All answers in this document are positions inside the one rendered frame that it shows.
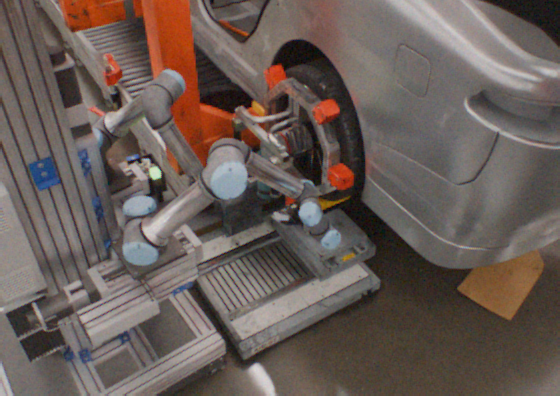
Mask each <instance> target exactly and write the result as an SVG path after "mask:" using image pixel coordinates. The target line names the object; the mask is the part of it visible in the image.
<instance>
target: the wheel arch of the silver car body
mask: <svg viewBox="0 0 560 396"><path fill-rule="evenodd" d="M326 56H327V55H326V54H325V53H324V51H323V50H322V49H321V48H320V47H319V46H316V45H315V44H314V43H312V42H310V41H308V40H306V39H305V38H300V37H292V38H289V39H287V40H285V41H284V42H282V43H281V44H280V45H279V46H278V47H277V48H276V50H275V51H274V53H273V55H272V61H271V63H270V66H269V67H272V66H274V65H277V64H282V66H283V69H284V71H286V70H287V69H289V68H290V67H293V66H296V65H299V64H302V63H308V62H311V61H314V60H317V59H321V58H324V57H326ZM327 58H328V59H329V60H330V58H329V57H328V56H327ZM330 61H331V60H330ZM331 63H333V62H332V61H331ZM333 64H334V63H333ZM334 66H335V67H336V65H335V64H334ZM336 69H337V67H336ZM337 70H338V69H337ZM338 72H339V70H338ZM339 73H340V72H339ZM340 75H341V73H340ZM365 183H366V153H365V182H364V189H363V193H362V196H361V201H362V197H363V194H364V190H365Z"/></svg>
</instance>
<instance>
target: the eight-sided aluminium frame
mask: <svg viewBox="0 0 560 396"><path fill-rule="evenodd" d="M286 93H287V94H288V95H289V96H290V97H292V98H293V99H294V100H296V101H297V102H299V103H300V105H301V106H303V107H304V108H305V109H306V110H307V113H308V115H309V117H310V120H311V122H312V125H313V127H314V130H315V131H316V134H317V136H318V139H319V141H320V144H321V146H322V148H323V152H324V159H323V174H322V184H321V185H318V186H315V188H316V192H317V196H320V195H324V194H326V193H329V192H331V191H334V190H336V188H335V187H334V186H333V185H332V184H331V183H330V182H328V181H327V177H328V168H330V167H332V166H334V165H339V164H340V155H341V148H340V145H339V143H338V141H337V139H336V136H335V134H334V131H333V130H332V127H331V125H330V122H327V123H325V124H323V125H320V126H319V125H318V124H317V122H316V120H315V118H314V116H313V114H312V113H311V112H312V110H313V109H314V108H315V107H316V106H317V105H318V103H320V102H322V101H321V99H319V97H316V96H314V95H313V94H312V93H311V92H309V91H308V90H307V88H306V87H304V86H303V85H302V84H301V83H299V82H298V81H297V80H294V79H293V78H290V79H287V80H281V81H280V82H278V84H276V85H275V86H274V87H273V88H272V89H271V90H270V91H269V92H268V93H266V94H265V95H264V99H263V100H264V116H269V115H272V114H279V97H282V96H283V95H284V94H286ZM278 123H279V119H277V120H273V121H271V122H265V128H264V131H265V132H266V133H268V131H269V130H270V129H271V128H272V126H274V125H276V124H278ZM322 126H323V127H322ZM323 128H324V129H323ZM324 132H325V133H324ZM325 135H326V136H325ZM326 137H327V138H326ZM327 140H328V141H327ZM328 142H329V143H328ZM283 170H285V171H286V172H288V173H290V175H291V174H292V175H293V176H294V177H295V178H297V179H299V180H300V181H302V180H307V179H306V178H305V177H304V176H303V175H302V174H301V173H300V172H299V171H298V170H297V169H296V168H295V167H294V166H293V165H292V166H290V167H287V168H285V169H283Z"/></svg>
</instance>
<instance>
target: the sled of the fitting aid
mask: <svg viewBox="0 0 560 396"><path fill-rule="evenodd" d="M272 226H273V228H274V229H275V230H276V231H277V232H278V233H279V234H280V235H281V236H282V237H283V238H284V239H285V241H286V242H287V243H288V244H289V245H290V248H291V249H292V250H293V251H295V252H296V254H297V255H298V256H299V257H300V258H301V259H302V261H303V262H304V263H305V264H306V265H307V268H309V269H310V270H311V271H312V272H313V274H314V275H315V276H316V277H317V278H318V279H319V281H320V282H323V281H324V280H326V279H328V278H330V277H332V276H334V275H336V274H338V273H340V272H341V271H343V270H345V269H347V268H351V267H353V266H355V265H357V264H358V263H360V262H362V261H364V260H366V259H368V258H370V257H372V256H374V255H375V248H376V246H375V244H374V243H373V242H372V241H371V240H370V239H369V238H368V237H366V240H365V241H363V242H361V243H359V244H358V245H356V246H354V247H352V248H350V249H348V250H346V251H342V252H340V253H338V254H336V255H334V256H332V257H330V258H328V259H326V260H324V261H323V262H320V261H319V259H318V258H317V257H316V256H315V255H314V254H313V253H312V252H311V251H310V250H309V249H308V248H307V246H306V245H305V243H304V242H303V241H302V240H301V239H300V238H299V237H298V236H297V234H295V233H294V232H293V231H292V230H291V229H290V226H289V225H285V224H283V223H281V222H279V221H277V220H275V219H274V218H273V217H272Z"/></svg>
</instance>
